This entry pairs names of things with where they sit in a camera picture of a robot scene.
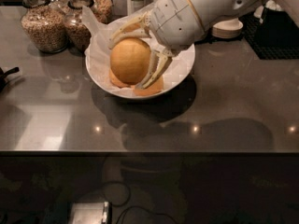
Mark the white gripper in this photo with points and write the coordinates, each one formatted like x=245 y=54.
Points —
x=174 y=20

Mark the rear glass cereal jar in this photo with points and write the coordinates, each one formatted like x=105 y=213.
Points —
x=102 y=10

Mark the black kettle spout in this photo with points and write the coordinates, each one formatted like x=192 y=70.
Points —
x=4 y=75

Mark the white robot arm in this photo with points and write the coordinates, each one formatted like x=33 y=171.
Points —
x=214 y=11

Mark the middle glass cereal jar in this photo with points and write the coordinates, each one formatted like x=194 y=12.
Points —
x=77 y=32

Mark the white paper liner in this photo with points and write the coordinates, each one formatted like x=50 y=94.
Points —
x=99 y=47

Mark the orange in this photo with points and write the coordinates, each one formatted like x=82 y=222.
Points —
x=156 y=87
x=115 y=81
x=130 y=60

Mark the black rubber bar mat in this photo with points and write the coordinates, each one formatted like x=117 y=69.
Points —
x=265 y=53

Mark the black container with packets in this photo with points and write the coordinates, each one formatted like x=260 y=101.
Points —
x=275 y=27

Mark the silver metal box below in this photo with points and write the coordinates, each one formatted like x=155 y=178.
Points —
x=90 y=213

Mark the large glass cereal jar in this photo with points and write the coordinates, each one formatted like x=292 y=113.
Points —
x=44 y=26

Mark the white ceramic bowl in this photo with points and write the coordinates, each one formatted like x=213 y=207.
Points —
x=183 y=62

